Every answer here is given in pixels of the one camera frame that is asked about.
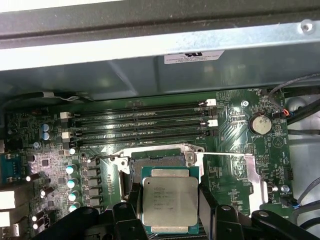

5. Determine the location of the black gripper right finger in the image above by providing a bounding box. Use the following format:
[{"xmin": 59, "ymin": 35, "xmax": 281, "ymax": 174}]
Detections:
[{"xmin": 199, "ymin": 186, "xmax": 313, "ymax": 240}]

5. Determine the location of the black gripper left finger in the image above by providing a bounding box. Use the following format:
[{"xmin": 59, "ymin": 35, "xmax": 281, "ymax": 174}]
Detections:
[{"xmin": 32, "ymin": 181, "xmax": 151, "ymax": 240}]

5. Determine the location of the silver green CPU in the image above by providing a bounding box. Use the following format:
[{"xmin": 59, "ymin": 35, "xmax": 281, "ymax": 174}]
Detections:
[{"xmin": 140, "ymin": 164, "xmax": 201, "ymax": 236}]

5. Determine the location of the CPU socket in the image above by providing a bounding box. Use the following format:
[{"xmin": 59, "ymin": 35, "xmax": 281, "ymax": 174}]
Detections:
[{"xmin": 119, "ymin": 143, "xmax": 208, "ymax": 208}]

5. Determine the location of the green motherboard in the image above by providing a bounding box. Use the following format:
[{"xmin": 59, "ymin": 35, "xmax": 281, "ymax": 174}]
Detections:
[{"xmin": 0, "ymin": 88, "xmax": 292, "ymax": 240}]

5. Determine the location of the silver coin battery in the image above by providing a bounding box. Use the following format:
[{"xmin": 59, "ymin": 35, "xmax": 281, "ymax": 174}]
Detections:
[{"xmin": 248, "ymin": 113, "xmax": 272, "ymax": 136}]

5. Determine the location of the black PC case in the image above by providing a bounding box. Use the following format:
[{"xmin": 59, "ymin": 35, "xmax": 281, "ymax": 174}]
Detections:
[{"xmin": 0, "ymin": 0, "xmax": 320, "ymax": 240}]

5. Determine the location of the thick black cable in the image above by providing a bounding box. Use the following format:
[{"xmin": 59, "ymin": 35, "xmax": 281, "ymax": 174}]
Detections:
[{"xmin": 284, "ymin": 86, "xmax": 320, "ymax": 126}]

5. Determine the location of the thin grey fan wire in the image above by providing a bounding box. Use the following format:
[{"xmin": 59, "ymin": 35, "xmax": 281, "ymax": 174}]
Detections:
[{"xmin": 267, "ymin": 74, "xmax": 320, "ymax": 118}]

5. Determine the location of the black cable with white tape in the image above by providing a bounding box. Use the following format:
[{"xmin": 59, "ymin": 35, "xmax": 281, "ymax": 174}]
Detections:
[{"xmin": 0, "ymin": 91, "xmax": 95, "ymax": 118}]

